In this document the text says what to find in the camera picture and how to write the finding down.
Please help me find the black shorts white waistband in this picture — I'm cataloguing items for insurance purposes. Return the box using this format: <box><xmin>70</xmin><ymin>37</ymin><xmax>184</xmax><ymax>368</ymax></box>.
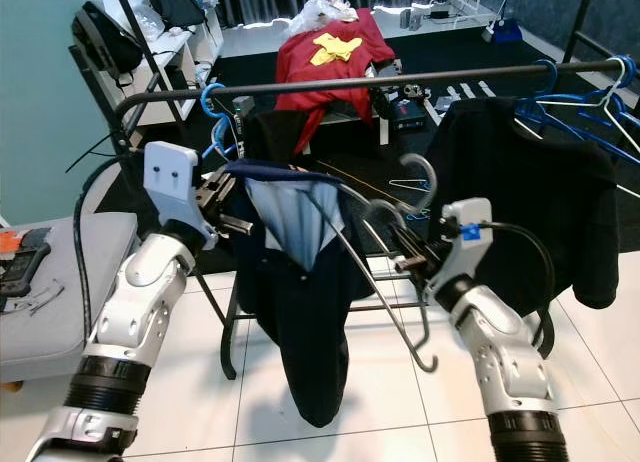
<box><xmin>240</xmin><ymin>107</ymin><xmax>306</xmax><ymax>168</ymax></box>

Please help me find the white metal tube frame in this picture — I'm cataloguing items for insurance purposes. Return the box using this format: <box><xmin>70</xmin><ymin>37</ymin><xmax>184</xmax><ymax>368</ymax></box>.
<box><xmin>400</xmin><ymin>0</ymin><xmax>501</xmax><ymax>28</ymax></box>

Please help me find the black handheld controller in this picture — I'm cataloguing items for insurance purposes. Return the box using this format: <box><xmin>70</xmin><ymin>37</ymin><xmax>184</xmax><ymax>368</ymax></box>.
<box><xmin>2</xmin><ymin>230</ymin><xmax>51</xmax><ymax>298</ymax></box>

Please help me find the white plastic hanger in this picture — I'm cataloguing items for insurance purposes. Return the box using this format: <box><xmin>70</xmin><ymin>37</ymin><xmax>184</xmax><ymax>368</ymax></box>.
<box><xmin>390</xmin><ymin>177</ymin><xmax>426</xmax><ymax>195</ymax></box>
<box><xmin>510</xmin><ymin>57</ymin><xmax>640</xmax><ymax>198</ymax></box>

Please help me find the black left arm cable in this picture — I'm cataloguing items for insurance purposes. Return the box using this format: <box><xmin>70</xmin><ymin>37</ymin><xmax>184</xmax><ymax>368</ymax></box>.
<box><xmin>75</xmin><ymin>157</ymin><xmax>151</xmax><ymax>348</ymax></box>

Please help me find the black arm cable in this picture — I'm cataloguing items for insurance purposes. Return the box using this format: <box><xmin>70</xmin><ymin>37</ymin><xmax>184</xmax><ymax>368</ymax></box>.
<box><xmin>485</xmin><ymin>220</ymin><xmax>556</xmax><ymax>358</ymax></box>
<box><xmin>75</xmin><ymin>157</ymin><xmax>151</xmax><ymax>348</ymax></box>

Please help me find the blue plastic hanger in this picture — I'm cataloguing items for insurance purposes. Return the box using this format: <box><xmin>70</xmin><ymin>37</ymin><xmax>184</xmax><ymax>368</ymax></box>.
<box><xmin>515</xmin><ymin>60</ymin><xmax>640</xmax><ymax>168</ymax></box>
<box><xmin>200</xmin><ymin>82</ymin><xmax>239</xmax><ymax>163</ymax></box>

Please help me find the black hanging shirt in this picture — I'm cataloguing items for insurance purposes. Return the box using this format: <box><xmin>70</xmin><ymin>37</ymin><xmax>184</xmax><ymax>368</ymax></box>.
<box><xmin>425</xmin><ymin>97</ymin><xmax>621</xmax><ymax>318</ymax></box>

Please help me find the red cloth with yellow star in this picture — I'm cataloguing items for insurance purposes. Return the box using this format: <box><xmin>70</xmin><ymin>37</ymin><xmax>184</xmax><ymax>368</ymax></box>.
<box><xmin>275</xmin><ymin>7</ymin><xmax>396</xmax><ymax>158</ymax></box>

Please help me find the crumpled white cloth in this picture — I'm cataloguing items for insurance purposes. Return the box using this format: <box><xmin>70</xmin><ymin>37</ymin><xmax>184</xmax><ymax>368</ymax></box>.
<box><xmin>295</xmin><ymin>0</ymin><xmax>361</xmax><ymax>31</ymax></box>

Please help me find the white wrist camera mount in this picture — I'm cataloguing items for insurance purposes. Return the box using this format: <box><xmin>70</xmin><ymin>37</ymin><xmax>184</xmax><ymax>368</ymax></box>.
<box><xmin>423</xmin><ymin>197</ymin><xmax>496</xmax><ymax>303</ymax></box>
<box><xmin>142</xmin><ymin>142</ymin><xmax>211</xmax><ymax>251</ymax></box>

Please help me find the black metal garment rack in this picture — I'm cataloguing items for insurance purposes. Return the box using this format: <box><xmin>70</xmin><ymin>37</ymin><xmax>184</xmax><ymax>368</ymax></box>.
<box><xmin>68</xmin><ymin>0</ymin><xmax>640</xmax><ymax>381</ymax></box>

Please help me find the black backpack grey strap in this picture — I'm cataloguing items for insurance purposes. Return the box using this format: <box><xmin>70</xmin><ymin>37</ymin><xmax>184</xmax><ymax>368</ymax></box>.
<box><xmin>72</xmin><ymin>2</ymin><xmax>146</xmax><ymax>75</ymax></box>

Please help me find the navy blue garment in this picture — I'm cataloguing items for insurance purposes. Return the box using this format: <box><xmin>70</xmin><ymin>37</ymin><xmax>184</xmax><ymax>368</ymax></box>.
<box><xmin>222</xmin><ymin>160</ymin><xmax>376</xmax><ymax>430</ymax></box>

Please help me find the white raised platform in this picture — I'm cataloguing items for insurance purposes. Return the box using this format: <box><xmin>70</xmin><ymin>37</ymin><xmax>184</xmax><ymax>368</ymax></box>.
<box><xmin>210</xmin><ymin>0</ymin><xmax>501</xmax><ymax>58</ymax></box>

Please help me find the grey cushioned bench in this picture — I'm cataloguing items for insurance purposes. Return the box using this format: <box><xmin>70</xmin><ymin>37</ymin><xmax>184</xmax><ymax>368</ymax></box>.
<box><xmin>0</xmin><ymin>212</ymin><xmax>141</xmax><ymax>383</ymax></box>

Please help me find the black bag with red tag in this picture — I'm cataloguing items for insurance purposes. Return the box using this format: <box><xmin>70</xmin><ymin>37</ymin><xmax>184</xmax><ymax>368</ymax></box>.
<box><xmin>147</xmin><ymin>0</ymin><xmax>206</xmax><ymax>28</ymax></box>

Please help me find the white shelf unit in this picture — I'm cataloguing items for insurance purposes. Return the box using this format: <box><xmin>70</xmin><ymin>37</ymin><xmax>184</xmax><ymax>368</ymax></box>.
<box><xmin>130</xmin><ymin>22</ymin><xmax>231</xmax><ymax>123</ymax></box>

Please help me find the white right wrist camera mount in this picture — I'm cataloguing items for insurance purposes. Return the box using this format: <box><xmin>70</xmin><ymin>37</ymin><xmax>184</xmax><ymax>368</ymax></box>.
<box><xmin>423</xmin><ymin>197</ymin><xmax>496</xmax><ymax>303</ymax></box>

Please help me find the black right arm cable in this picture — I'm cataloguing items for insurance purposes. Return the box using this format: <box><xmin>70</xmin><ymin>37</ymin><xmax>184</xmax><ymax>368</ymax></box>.
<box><xmin>485</xmin><ymin>220</ymin><xmax>556</xmax><ymax>358</ymax></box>

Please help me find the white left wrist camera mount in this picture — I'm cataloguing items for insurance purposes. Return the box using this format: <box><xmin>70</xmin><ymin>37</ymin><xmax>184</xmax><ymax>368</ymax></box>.
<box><xmin>142</xmin><ymin>142</ymin><xmax>211</xmax><ymax>251</ymax></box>

